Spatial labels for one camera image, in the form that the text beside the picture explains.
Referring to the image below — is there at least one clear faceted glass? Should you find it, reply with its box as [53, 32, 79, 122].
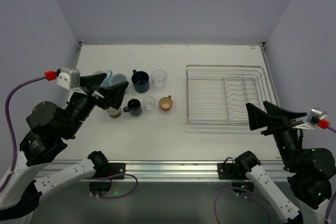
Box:
[151, 69, 167, 90]

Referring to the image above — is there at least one small dark blue cup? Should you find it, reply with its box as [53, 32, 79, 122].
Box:
[123, 99, 142, 116]

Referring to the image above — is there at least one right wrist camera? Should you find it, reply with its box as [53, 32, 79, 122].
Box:
[294, 108, 328, 130]

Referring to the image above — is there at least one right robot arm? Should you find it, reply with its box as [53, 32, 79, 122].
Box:
[234, 101, 335, 223]

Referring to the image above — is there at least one aluminium front rail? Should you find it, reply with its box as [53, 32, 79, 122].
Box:
[36, 160, 294, 183]

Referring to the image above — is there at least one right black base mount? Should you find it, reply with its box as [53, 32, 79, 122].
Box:
[217, 157, 255, 194]

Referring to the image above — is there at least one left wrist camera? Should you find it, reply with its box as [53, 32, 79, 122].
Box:
[57, 67, 80, 91]

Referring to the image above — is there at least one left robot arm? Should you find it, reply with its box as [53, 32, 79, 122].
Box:
[1, 70, 129, 221]

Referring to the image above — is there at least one small clear glass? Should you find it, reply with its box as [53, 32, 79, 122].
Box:
[142, 96, 156, 112]

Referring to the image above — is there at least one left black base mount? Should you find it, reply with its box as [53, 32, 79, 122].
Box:
[89, 163, 125, 196]

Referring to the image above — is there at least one large dark blue mug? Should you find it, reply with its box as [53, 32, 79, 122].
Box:
[131, 69, 150, 93]

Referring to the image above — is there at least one metal wire dish rack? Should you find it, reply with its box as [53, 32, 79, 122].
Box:
[186, 65, 272, 126]

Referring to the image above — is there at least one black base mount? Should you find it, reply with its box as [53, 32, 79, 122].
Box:
[217, 157, 255, 194]
[89, 163, 125, 196]

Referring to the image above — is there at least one pale grey-blue mug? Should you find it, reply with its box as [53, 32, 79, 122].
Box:
[110, 73, 128, 86]

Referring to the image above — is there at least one orange cup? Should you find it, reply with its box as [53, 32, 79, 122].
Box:
[159, 95, 173, 111]

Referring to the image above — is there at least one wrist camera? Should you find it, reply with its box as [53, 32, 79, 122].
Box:
[57, 67, 80, 91]
[294, 108, 328, 130]

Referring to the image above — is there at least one light blue mug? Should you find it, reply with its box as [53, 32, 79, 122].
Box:
[92, 69, 113, 88]

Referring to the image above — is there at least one white cup brown band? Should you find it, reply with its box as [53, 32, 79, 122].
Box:
[107, 108, 121, 119]

